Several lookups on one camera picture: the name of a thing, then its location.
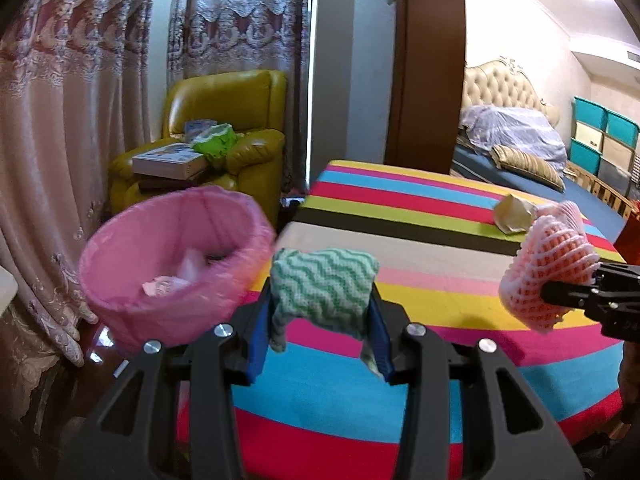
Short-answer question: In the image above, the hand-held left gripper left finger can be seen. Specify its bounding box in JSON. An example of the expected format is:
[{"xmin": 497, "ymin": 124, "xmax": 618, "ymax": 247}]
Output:
[{"xmin": 57, "ymin": 280, "xmax": 273, "ymax": 480}]

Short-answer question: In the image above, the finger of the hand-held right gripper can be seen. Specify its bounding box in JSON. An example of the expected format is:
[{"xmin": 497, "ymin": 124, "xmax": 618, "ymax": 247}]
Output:
[
  {"xmin": 594, "ymin": 261, "xmax": 640, "ymax": 289},
  {"xmin": 542, "ymin": 280, "xmax": 640, "ymax": 343}
]

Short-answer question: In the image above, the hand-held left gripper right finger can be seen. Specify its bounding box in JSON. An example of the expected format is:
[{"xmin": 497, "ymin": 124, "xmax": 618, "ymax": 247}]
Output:
[{"xmin": 367, "ymin": 285, "xmax": 586, "ymax": 480}]

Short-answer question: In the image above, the pink foam net orange inside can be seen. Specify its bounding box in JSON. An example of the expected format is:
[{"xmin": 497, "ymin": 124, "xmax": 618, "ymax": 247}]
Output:
[{"xmin": 498, "ymin": 200, "xmax": 601, "ymax": 337}]

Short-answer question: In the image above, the green zigzag cloth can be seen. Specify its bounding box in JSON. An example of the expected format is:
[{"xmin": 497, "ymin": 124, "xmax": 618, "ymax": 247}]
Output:
[{"xmin": 269, "ymin": 247, "xmax": 381, "ymax": 376}]

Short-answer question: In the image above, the pink trash bin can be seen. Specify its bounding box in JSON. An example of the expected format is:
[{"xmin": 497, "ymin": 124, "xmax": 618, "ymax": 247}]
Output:
[{"xmin": 78, "ymin": 185, "xmax": 277, "ymax": 353}]

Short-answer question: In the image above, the red gift bag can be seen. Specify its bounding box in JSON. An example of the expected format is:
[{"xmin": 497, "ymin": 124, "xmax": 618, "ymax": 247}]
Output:
[{"xmin": 612, "ymin": 210, "xmax": 640, "ymax": 263}]

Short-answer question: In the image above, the bed with blue sheet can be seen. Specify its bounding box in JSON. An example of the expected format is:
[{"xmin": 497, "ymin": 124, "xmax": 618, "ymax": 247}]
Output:
[{"xmin": 452, "ymin": 140, "xmax": 631, "ymax": 231}]

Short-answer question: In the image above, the crumpled beige paper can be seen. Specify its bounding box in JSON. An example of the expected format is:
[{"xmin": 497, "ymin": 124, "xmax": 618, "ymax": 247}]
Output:
[{"xmin": 494, "ymin": 194, "xmax": 538, "ymax": 236}]

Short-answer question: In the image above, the rainbow striped tablecloth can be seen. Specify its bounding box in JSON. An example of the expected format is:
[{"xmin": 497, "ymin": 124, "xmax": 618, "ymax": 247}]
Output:
[{"xmin": 175, "ymin": 159, "xmax": 631, "ymax": 480}]

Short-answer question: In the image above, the stack of teal-lidded storage boxes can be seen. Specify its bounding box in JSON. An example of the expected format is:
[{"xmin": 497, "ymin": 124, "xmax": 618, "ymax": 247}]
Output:
[{"xmin": 570, "ymin": 96, "xmax": 640, "ymax": 186}]

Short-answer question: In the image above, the striped brown pillow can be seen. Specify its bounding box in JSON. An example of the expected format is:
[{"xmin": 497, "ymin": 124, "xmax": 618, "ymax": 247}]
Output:
[{"xmin": 491, "ymin": 144, "xmax": 567, "ymax": 192}]

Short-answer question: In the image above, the lilac quilt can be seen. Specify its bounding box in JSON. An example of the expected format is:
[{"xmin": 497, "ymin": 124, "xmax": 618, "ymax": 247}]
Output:
[{"xmin": 459, "ymin": 105, "xmax": 568, "ymax": 171}]

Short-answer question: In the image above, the dark brown book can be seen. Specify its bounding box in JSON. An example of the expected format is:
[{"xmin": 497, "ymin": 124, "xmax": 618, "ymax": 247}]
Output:
[{"xmin": 137, "ymin": 167, "xmax": 217, "ymax": 192}]

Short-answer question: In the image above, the olive leather armchair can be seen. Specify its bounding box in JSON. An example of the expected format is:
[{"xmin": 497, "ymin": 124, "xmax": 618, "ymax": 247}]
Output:
[{"xmin": 109, "ymin": 69, "xmax": 288, "ymax": 216}]

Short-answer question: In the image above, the green plastic packet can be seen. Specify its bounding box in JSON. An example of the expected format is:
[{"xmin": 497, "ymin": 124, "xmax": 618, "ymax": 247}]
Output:
[{"xmin": 192, "ymin": 124, "xmax": 238, "ymax": 166}]

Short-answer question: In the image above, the white flat book box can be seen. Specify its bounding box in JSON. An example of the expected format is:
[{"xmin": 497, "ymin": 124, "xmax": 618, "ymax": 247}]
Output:
[{"xmin": 131, "ymin": 142, "xmax": 211, "ymax": 181}]

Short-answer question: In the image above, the cream tufted headboard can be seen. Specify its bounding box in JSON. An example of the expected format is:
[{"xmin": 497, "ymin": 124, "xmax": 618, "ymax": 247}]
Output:
[{"xmin": 462, "ymin": 56, "xmax": 560, "ymax": 126}]

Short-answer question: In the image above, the pink embroidered curtain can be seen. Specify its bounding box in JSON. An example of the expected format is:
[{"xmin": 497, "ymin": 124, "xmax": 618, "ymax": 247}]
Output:
[{"xmin": 0, "ymin": 0, "xmax": 156, "ymax": 366}]

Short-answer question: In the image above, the brown wooden door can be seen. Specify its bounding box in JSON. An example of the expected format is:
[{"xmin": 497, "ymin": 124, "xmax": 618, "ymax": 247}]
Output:
[{"xmin": 385, "ymin": 0, "xmax": 468, "ymax": 176}]

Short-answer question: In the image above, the grey lace curtain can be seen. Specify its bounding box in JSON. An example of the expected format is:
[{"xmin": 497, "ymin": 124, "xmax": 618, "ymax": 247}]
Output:
[{"xmin": 167, "ymin": 0, "xmax": 311, "ymax": 191}]

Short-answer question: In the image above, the wooden bed rail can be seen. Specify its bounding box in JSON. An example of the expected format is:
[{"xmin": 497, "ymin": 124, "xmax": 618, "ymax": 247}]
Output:
[{"xmin": 565, "ymin": 160, "xmax": 640, "ymax": 218}]

